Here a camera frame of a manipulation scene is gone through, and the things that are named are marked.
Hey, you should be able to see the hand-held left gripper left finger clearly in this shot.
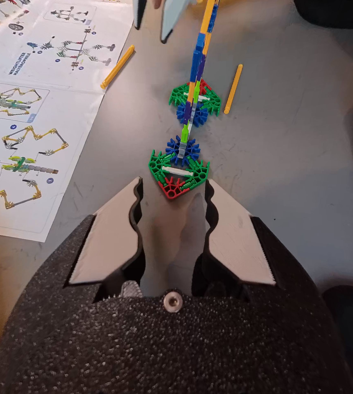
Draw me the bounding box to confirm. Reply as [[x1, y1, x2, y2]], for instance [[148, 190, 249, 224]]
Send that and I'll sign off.
[[69, 177, 146, 285]]

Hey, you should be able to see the white instruction sheet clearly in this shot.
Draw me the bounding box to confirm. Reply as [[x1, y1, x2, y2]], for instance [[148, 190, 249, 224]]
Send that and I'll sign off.
[[0, 0, 134, 243]]

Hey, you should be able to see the blue snowflake connector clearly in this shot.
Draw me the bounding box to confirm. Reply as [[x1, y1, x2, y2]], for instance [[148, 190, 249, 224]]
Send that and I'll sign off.
[[176, 102, 209, 127]]

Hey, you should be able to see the long yellow rod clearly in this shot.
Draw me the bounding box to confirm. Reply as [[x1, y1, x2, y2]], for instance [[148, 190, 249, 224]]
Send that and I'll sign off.
[[224, 64, 244, 115], [100, 45, 136, 90]]

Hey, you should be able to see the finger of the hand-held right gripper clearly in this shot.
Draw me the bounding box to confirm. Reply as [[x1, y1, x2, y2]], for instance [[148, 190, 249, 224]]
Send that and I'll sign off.
[[160, 0, 197, 44], [133, 0, 148, 31]]

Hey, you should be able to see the red corner connector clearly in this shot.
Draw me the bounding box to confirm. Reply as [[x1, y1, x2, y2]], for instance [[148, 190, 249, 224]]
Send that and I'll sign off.
[[186, 78, 213, 96]]

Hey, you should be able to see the multicolour rod connector toy figure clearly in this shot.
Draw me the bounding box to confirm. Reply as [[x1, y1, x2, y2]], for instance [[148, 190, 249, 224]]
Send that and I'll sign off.
[[178, 0, 220, 160]]

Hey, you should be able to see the short white rod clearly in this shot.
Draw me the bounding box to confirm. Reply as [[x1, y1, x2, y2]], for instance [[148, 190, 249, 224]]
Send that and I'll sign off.
[[183, 92, 211, 102]]

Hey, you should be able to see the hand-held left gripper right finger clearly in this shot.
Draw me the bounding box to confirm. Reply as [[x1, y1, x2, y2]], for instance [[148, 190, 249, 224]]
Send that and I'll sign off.
[[204, 179, 276, 285]]

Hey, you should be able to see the green fan-shaped connector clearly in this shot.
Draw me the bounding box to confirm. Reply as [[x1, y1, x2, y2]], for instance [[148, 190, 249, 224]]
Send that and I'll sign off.
[[168, 84, 190, 108], [201, 89, 222, 117]]

